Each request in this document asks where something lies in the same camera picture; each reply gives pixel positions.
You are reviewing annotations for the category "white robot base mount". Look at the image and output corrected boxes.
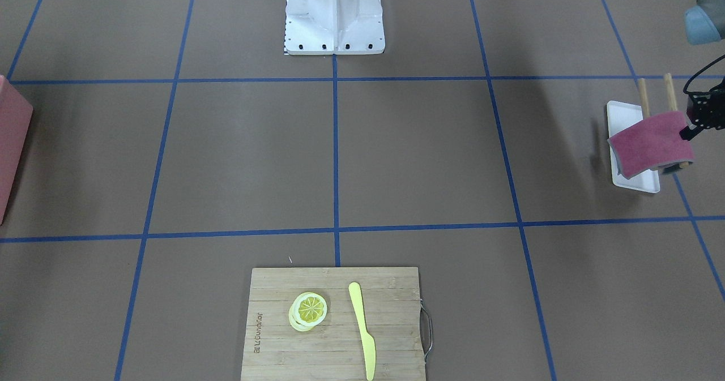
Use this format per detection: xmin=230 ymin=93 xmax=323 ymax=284
xmin=283 ymin=0 xmax=386 ymax=55

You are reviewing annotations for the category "pink plastic bin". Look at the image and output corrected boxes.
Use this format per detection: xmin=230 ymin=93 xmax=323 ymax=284
xmin=1 ymin=75 xmax=33 ymax=222

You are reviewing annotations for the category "white rectangular tray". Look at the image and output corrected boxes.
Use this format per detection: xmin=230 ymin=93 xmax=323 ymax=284
xmin=606 ymin=100 xmax=660 ymax=194

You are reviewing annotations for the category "pink wiping cloth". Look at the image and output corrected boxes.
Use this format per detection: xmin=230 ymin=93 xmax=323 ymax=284
xmin=608 ymin=111 xmax=696 ymax=179

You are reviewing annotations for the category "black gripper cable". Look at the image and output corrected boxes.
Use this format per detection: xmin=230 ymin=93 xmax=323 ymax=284
xmin=683 ymin=55 xmax=725 ymax=96

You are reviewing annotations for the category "bottom lemon slice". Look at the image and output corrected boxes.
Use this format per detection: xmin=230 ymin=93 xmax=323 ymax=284
xmin=288 ymin=295 xmax=316 ymax=332

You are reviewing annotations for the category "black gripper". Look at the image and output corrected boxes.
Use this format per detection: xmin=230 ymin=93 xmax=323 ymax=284
xmin=679 ymin=84 xmax=724 ymax=141

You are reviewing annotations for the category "wooden rack rod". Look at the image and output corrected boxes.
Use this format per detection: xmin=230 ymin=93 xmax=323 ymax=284
xmin=637 ymin=78 xmax=651 ymax=119
xmin=663 ymin=73 xmax=690 ymax=174

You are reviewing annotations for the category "lemon slice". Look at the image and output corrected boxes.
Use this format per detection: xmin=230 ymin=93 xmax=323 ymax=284
xmin=288 ymin=295 xmax=316 ymax=332
xmin=293 ymin=292 xmax=328 ymax=327

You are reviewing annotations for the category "yellow plastic knife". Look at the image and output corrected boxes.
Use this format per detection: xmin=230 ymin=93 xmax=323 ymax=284
xmin=348 ymin=281 xmax=377 ymax=380

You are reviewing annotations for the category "bamboo cutting board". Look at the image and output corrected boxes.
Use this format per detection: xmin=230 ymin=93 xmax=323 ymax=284
xmin=240 ymin=267 xmax=427 ymax=380

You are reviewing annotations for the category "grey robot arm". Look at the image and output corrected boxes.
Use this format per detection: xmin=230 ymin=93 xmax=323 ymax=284
xmin=679 ymin=0 xmax=724 ymax=141

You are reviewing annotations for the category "top lemon slice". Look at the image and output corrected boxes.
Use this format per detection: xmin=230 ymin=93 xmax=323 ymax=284
xmin=293 ymin=292 xmax=328 ymax=327

